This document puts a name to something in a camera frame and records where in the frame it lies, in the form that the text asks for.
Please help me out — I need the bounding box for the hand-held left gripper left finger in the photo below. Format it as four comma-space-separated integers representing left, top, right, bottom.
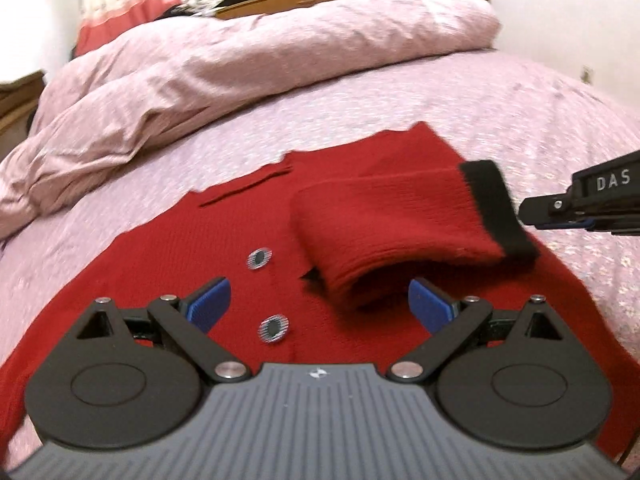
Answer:
75, 276, 252, 385

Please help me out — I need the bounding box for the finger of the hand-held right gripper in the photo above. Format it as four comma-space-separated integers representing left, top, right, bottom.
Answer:
518, 191, 597, 229

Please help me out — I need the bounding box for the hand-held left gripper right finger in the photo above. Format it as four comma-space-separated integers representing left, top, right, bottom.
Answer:
386, 278, 563, 385

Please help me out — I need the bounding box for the red knit cardigan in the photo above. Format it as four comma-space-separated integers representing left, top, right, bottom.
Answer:
0, 121, 636, 461

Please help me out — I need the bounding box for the pile of dark clothes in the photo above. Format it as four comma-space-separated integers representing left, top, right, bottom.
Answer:
155, 0, 281, 22

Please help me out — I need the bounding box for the pink floral bed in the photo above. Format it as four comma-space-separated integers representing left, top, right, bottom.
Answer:
0, 49, 640, 471

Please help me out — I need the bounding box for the pink floral duvet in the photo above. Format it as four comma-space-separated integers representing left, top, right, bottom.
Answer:
0, 0, 502, 241

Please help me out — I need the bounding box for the wooden nightstand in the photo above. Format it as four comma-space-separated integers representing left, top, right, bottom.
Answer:
0, 70, 47, 161

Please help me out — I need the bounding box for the pink and white curtain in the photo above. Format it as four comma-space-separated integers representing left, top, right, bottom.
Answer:
75, 0, 333, 58

